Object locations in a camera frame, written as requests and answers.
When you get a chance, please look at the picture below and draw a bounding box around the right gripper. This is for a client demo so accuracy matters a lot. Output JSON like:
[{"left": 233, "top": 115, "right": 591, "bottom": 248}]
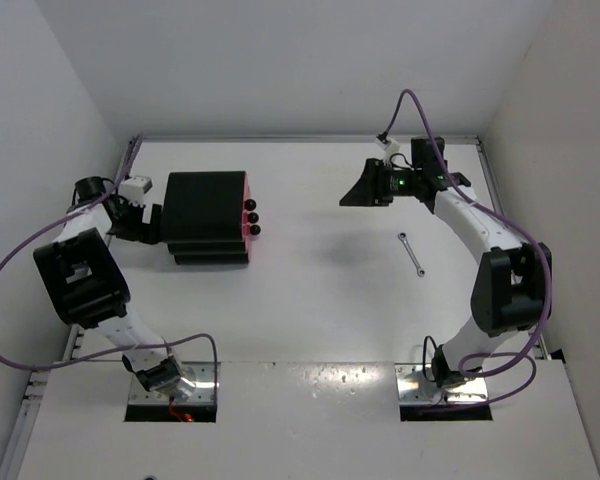
[{"left": 340, "top": 158, "right": 422, "bottom": 207}]

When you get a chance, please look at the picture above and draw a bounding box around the black drawer cabinet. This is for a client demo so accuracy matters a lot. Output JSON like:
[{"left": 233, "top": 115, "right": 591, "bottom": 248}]
[{"left": 161, "top": 171, "right": 249, "bottom": 266}]

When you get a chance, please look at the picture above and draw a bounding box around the silver wrench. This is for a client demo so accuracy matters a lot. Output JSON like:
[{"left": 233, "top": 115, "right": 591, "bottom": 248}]
[{"left": 397, "top": 232, "right": 426, "bottom": 278}]

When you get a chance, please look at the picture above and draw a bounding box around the pink top drawer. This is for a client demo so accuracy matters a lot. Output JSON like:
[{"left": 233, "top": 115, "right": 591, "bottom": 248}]
[{"left": 243, "top": 175, "right": 257, "bottom": 212}]

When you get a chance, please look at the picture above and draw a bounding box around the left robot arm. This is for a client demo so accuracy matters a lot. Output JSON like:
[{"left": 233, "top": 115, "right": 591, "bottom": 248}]
[{"left": 33, "top": 176, "right": 190, "bottom": 399}]

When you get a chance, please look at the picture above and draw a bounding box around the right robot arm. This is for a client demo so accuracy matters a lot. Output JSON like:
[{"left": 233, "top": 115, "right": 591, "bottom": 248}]
[{"left": 339, "top": 134, "right": 551, "bottom": 388}]

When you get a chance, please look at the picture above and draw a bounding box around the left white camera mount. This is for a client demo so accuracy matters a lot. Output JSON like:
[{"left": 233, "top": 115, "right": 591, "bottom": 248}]
[{"left": 118, "top": 176, "right": 153, "bottom": 206}]

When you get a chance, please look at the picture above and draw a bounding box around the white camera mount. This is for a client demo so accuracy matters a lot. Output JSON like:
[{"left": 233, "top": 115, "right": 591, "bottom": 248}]
[
  {"left": 375, "top": 132, "right": 401, "bottom": 162},
  {"left": 118, "top": 176, "right": 153, "bottom": 206}
]

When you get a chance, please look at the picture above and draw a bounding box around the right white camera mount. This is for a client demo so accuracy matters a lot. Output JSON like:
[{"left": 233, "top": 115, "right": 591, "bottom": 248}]
[{"left": 375, "top": 132, "right": 401, "bottom": 162}]

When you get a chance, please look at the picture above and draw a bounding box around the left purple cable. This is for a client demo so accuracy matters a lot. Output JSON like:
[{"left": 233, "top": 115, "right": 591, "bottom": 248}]
[{"left": 0, "top": 132, "right": 219, "bottom": 371}]

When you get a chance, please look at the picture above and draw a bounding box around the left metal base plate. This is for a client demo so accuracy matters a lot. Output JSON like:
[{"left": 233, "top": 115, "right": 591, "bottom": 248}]
[{"left": 127, "top": 362, "right": 218, "bottom": 407}]

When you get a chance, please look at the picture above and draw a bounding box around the metal base plate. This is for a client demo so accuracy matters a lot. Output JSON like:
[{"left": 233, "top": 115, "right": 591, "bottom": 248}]
[
  {"left": 395, "top": 364, "right": 489, "bottom": 407},
  {"left": 127, "top": 362, "right": 218, "bottom": 407}
]

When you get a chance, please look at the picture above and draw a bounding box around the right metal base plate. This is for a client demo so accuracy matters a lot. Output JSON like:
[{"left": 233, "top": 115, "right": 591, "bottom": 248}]
[{"left": 395, "top": 364, "right": 489, "bottom": 407}]

